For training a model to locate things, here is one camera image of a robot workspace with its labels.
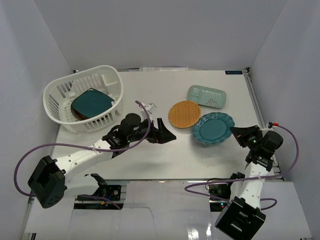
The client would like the orange woven round plate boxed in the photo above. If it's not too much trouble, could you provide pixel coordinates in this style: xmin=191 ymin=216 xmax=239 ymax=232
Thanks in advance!
xmin=168 ymin=100 xmax=202 ymax=129

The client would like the dark red rimmed round plate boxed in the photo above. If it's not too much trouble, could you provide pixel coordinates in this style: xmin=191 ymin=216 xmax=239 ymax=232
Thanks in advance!
xmin=70 ymin=106 xmax=87 ymax=121

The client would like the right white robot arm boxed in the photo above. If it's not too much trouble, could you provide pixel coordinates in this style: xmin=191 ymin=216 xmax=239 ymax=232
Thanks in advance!
xmin=214 ymin=125 xmax=284 ymax=240

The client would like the teal scalloped round plate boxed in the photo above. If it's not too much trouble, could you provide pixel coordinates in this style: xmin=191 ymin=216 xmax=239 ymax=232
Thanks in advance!
xmin=192 ymin=112 xmax=235 ymax=145

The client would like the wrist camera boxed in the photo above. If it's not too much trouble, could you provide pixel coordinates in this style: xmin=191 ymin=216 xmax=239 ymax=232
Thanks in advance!
xmin=140 ymin=102 xmax=157 ymax=119
xmin=260 ymin=122 xmax=279 ymax=132

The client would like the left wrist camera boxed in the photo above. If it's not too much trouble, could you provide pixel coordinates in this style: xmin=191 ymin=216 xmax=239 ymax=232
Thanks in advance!
xmin=140 ymin=102 xmax=157 ymax=119

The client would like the light green rectangular plate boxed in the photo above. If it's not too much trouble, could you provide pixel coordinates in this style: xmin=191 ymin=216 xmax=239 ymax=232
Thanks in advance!
xmin=187 ymin=85 xmax=227 ymax=109

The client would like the white plastic dish bin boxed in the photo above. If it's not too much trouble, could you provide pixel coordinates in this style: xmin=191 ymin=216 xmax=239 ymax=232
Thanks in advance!
xmin=43 ymin=65 xmax=124 ymax=133

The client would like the aluminium frame rail right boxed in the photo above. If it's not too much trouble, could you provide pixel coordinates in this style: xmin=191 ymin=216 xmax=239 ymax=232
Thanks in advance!
xmin=243 ymin=67 xmax=281 ymax=175

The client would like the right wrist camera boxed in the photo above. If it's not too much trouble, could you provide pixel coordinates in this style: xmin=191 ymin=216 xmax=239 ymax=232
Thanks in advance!
xmin=260 ymin=122 xmax=279 ymax=132

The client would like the dark teal square plate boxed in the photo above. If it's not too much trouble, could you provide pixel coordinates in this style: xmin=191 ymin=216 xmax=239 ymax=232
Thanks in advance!
xmin=71 ymin=88 xmax=115 ymax=119

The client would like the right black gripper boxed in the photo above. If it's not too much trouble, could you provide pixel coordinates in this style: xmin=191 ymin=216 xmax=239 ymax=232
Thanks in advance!
xmin=230 ymin=125 xmax=263 ymax=151

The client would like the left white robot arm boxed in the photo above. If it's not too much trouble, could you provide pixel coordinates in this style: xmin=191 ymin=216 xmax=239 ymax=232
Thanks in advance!
xmin=27 ymin=113 xmax=177 ymax=209

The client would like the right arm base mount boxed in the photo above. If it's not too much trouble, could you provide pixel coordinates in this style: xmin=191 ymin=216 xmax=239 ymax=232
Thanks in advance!
xmin=206 ymin=177 xmax=258 ymax=213

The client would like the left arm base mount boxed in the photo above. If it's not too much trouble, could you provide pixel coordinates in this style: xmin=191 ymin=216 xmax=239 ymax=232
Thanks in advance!
xmin=73 ymin=185 xmax=125 ymax=210

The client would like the blue label sticker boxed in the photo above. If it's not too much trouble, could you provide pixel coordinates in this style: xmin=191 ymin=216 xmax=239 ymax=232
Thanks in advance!
xmin=225 ymin=70 xmax=243 ymax=75

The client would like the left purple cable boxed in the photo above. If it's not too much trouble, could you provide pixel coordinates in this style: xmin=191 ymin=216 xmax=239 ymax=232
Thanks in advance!
xmin=13 ymin=100 xmax=153 ymax=211

